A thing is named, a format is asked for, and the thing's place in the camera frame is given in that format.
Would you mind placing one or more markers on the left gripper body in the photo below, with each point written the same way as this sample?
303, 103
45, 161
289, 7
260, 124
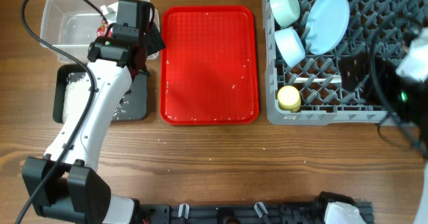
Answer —
154, 41

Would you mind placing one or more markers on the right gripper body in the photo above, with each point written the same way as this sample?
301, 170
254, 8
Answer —
362, 72

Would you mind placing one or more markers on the red candy wrapper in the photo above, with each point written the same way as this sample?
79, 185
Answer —
103, 30

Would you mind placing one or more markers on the large light blue plate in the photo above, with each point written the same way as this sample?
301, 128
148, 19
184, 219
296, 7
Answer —
327, 23

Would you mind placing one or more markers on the yellow cup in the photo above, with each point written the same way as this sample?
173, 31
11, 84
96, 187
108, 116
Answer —
289, 98

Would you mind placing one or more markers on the small light blue bowl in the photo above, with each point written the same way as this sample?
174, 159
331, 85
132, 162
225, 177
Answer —
290, 46

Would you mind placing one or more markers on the white rice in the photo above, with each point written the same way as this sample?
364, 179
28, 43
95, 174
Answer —
76, 97

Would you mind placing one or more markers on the green bowl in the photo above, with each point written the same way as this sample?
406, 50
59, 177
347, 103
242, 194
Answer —
285, 12

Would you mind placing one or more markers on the white plastic spoon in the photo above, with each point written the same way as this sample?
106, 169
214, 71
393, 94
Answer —
335, 79

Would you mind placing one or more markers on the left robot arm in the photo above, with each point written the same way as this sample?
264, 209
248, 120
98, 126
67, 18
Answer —
64, 184

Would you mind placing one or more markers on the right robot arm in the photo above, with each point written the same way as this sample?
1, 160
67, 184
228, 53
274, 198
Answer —
401, 90

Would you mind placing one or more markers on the grey dishwasher rack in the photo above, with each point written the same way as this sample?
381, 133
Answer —
324, 103

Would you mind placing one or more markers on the black waste tray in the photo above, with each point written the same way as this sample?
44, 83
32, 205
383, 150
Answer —
134, 101

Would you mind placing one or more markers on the clear plastic waste bin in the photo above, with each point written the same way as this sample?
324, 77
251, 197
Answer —
71, 25

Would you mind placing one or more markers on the red serving tray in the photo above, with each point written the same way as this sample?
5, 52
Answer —
209, 66

